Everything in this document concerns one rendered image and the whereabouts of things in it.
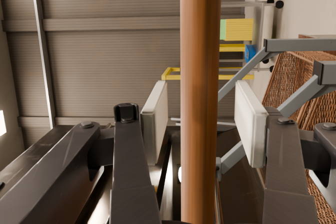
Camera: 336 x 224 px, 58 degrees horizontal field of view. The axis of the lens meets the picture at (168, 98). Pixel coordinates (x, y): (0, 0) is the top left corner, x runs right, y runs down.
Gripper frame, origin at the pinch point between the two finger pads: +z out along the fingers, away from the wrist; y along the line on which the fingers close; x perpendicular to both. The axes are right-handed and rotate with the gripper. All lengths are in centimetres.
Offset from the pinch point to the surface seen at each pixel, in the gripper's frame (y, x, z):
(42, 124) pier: -437, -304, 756
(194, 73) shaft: -0.5, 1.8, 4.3
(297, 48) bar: 34, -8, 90
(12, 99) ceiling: -511, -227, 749
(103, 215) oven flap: -33, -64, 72
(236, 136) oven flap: 22, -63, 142
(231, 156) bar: 7, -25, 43
